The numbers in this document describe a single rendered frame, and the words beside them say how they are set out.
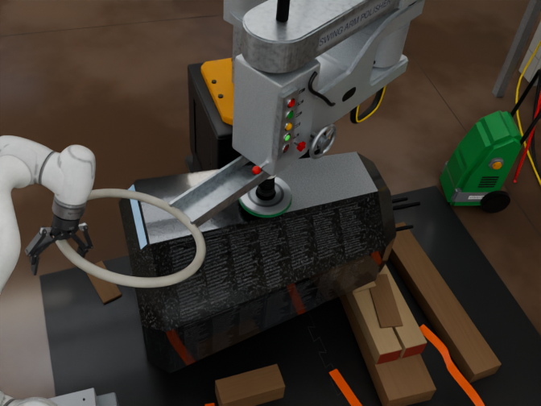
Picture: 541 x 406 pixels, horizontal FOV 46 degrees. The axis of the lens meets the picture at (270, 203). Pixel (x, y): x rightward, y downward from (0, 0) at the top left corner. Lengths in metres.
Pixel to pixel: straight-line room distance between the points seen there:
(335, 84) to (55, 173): 1.06
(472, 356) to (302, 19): 1.92
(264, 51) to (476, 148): 2.06
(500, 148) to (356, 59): 1.53
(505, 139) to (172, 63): 2.42
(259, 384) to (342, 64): 1.48
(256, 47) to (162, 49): 2.98
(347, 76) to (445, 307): 1.50
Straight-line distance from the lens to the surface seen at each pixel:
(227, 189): 2.34
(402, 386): 3.12
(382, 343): 3.08
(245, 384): 3.00
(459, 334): 3.36
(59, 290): 3.49
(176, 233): 2.54
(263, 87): 2.11
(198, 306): 2.58
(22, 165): 1.82
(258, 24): 2.04
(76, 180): 1.80
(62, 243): 1.97
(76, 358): 3.26
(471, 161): 3.82
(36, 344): 3.37
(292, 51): 2.01
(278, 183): 2.65
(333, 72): 2.38
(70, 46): 5.06
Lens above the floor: 2.84
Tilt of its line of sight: 48 degrees down
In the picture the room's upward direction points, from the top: 6 degrees clockwise
